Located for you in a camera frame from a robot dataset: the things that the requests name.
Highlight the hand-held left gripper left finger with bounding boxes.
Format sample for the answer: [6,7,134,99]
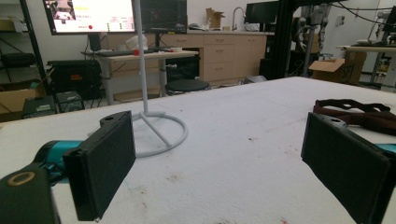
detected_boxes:
[63,110,137,222]

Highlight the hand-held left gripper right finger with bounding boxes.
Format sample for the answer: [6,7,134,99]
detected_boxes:
[301,111,396,224]

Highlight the dark red cloth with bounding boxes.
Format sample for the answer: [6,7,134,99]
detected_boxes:
[312,98,396,136]

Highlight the black electronic box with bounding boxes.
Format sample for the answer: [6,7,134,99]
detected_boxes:
[21,95,57,119]
[55,90,85,114]

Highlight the black equipment case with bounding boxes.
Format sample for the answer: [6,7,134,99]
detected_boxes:
[47,59,103,101]

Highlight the open cardboard box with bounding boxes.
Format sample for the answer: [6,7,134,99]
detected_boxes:
[308,58,347,83]

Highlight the large flat cardboard box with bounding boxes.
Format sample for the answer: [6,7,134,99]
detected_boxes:
[0,79,48,123]

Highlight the white side table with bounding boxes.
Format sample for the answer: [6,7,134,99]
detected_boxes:
[335,44,396,86]

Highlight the black keyboard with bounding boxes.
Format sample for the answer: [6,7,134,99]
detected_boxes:
[95,49,138,58]

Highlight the round black stool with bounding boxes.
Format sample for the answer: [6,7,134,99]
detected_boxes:
[164,77,211,95]

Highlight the wooden desk with metal legs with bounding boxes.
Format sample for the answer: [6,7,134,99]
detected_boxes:
[81,49,200,106]

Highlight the white plastic bag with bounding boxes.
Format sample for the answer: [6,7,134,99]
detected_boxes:
[125,34,149,51]

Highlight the grey robot on stand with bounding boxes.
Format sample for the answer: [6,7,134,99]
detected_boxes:
[297,3,332,78]

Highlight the black shelf rack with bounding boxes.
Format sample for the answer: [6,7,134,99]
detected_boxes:
[0,0,51,95]

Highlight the lit computer monitor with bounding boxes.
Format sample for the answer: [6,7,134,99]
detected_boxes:
[42,0,137,36]

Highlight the beige cabinet with drawers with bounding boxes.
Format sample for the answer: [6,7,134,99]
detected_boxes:
[106,30,276,84]

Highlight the dark computer monitor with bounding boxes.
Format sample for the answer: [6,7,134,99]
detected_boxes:
[139,0,189,35]

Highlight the black monitor on counter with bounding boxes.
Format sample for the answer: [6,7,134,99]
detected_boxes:
[244,1,280,25]

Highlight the metal faucet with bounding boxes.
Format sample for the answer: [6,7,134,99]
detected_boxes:
[231,6,248,32]

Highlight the small torn cardboard box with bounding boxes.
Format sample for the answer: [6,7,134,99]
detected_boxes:
[205,7,226,31]

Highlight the white wire stand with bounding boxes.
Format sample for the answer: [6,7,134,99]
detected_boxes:
[132,0,190,159]

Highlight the black metal frame post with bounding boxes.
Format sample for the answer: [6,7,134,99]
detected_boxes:
[273,0,301,79]

